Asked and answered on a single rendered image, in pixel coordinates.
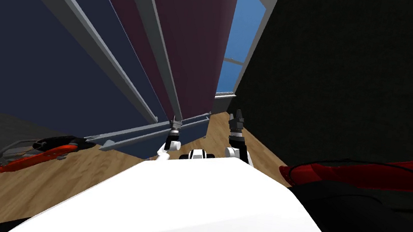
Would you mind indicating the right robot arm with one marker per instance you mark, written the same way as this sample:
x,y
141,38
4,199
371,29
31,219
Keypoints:
x,y
237,146

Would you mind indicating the blue window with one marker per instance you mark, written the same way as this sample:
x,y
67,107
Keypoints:
x,y
241,32

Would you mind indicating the maroon cupboard door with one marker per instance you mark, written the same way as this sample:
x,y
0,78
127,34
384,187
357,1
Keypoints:
x,y
197,31

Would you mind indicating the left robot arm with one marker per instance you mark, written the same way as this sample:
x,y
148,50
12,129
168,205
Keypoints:
x,y
171,144

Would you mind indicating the grey and red pointed shape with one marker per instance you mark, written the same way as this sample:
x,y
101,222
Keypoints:
x,y
25,156

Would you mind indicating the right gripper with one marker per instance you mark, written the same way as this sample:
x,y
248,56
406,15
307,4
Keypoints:
x,y
236,127

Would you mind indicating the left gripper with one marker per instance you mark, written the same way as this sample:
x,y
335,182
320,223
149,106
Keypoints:
x,y
175,125

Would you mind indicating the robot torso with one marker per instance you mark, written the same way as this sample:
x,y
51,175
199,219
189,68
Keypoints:
x,y
194,210

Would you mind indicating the red curved furniture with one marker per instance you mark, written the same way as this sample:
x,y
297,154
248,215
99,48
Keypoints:
x,y
362,174

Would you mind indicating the dark blue cupboard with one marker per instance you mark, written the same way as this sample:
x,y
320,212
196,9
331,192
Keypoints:
x,y
39,50

